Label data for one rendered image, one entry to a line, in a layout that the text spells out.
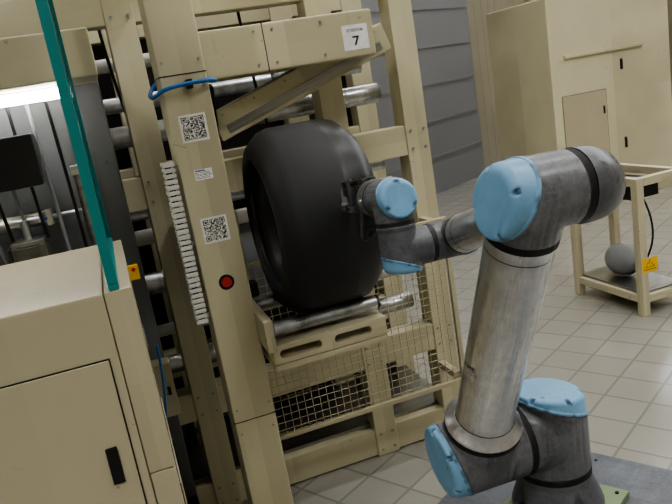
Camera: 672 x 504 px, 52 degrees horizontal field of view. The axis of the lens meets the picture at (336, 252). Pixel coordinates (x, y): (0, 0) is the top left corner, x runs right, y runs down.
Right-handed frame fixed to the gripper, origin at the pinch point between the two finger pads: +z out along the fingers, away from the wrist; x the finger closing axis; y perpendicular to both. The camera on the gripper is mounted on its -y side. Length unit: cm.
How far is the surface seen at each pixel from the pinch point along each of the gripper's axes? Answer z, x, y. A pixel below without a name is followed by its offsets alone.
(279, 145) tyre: 12.2, 12.2, 20.0
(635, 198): 132, -207, -40
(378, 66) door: 557, -253, 106
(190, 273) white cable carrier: 23, 43, -10
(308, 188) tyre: 2.5, 9.2, 6.9
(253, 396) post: 27, 33, -52
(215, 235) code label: 21.1, 33.9, -1.2
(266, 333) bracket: 13.1, 27.1, -31.0
